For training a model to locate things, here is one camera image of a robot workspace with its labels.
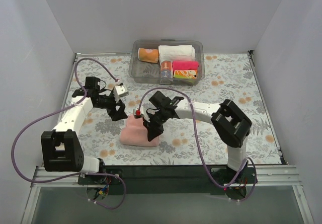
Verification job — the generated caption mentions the rabbit print towel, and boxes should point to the rabbit print towel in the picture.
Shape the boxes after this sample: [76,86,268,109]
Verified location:
[160,60,173,79]

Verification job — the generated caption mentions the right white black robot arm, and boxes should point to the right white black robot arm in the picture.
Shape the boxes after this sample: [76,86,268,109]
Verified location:
[134,87,252,189]

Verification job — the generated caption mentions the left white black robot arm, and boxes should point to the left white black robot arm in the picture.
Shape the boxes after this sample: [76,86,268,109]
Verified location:
[41,77,128,184]

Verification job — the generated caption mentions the floral table mat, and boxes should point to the floral table mat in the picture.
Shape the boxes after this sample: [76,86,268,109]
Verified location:
[63,54,281,165]

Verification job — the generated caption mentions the orange print rolled towel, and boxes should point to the orange print rolled towel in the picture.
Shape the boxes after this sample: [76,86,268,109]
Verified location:
[173,69,198,79]

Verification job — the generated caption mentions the hot pink rolled towel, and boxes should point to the hot pink rolled towel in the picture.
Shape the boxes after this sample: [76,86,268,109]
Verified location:
[172,60,199,70]

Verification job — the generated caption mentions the clear plastic bin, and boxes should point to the clear plastic bin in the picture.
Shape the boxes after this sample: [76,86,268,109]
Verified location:
[129,40,205,86]

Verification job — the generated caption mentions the white rolled towel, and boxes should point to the white rolled towel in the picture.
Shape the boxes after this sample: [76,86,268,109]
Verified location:
[158,45,196,62]

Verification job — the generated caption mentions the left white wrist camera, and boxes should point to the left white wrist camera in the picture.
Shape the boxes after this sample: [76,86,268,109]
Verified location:
[113,80,129,103]

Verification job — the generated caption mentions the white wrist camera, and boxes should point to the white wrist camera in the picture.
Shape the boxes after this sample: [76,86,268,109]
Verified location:
[133,107,149,122]
[113,80,129,103]

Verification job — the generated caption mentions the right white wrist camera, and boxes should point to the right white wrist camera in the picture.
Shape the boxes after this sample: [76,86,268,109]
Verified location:
[133,107,149,122]

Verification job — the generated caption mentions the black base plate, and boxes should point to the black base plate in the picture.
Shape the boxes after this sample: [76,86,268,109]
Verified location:
[77,165,258,195]

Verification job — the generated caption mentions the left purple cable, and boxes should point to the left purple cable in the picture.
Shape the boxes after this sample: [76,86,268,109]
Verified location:
[11,57,126,209]

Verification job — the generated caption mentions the aluminium frame rail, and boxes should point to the aluminium frame rail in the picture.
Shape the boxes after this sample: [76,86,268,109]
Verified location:
[33,165,302,186]

